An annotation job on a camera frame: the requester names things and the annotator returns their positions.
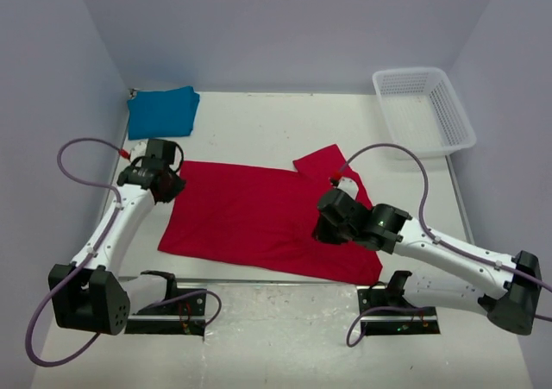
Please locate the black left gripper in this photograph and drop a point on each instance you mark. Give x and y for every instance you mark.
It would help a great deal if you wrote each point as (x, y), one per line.
(177, 188)

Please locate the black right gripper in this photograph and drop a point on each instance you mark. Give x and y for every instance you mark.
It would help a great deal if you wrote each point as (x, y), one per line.
(322, 234)

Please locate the red t shirt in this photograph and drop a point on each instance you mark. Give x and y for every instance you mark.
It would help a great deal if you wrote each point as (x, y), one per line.
(264, 217)

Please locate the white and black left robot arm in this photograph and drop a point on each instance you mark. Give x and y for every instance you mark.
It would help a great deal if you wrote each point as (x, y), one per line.
(87, 293)

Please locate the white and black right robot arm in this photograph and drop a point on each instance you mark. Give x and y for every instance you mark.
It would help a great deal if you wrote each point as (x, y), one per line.
(504, 288)

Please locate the folded blue t shirt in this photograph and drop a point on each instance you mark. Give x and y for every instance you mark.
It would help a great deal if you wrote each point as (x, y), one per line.
(161, 114)

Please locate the white perforated plastic basket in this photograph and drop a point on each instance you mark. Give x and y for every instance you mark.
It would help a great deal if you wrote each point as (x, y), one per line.
(422, 112)

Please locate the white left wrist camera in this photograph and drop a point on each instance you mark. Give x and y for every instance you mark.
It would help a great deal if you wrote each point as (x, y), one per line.
(138, 149)

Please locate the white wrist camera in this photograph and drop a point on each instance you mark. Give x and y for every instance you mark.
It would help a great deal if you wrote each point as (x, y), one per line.
(138, 149)
(348, 186)

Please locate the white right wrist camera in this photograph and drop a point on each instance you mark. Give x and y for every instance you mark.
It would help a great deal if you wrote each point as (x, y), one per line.
(348, 186)

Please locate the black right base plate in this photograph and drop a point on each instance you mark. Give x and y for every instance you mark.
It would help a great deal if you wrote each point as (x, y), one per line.
(393, 323)

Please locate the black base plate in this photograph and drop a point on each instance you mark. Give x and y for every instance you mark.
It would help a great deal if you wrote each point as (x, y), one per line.
(183, 318)
(393, 323)

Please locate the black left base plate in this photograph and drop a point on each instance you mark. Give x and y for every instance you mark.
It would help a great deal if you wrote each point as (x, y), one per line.
(183, 318)

